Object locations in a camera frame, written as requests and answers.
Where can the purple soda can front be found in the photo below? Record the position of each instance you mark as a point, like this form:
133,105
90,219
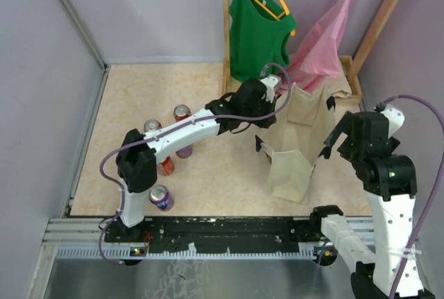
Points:
161,197

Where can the green tank top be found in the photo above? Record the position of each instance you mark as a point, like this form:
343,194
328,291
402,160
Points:
257,39

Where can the pink cloth garment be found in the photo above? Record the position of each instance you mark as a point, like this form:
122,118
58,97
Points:
317,56

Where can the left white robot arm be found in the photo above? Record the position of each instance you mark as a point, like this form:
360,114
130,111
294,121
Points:
137,160

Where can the purple soda can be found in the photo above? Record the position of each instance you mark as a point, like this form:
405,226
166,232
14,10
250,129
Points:
185,152
161,197
152,125

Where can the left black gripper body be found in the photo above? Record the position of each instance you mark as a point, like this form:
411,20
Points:
265,107

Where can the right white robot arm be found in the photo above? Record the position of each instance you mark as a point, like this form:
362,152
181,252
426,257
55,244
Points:
389,181

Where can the beige canvas tote bag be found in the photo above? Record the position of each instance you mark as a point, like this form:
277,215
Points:
295,141

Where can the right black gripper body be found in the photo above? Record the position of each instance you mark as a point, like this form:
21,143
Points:
347,149

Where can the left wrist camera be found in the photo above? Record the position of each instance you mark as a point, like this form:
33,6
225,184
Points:
272,84

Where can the wooden clothes rack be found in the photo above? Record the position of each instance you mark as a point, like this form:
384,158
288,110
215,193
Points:
351,64

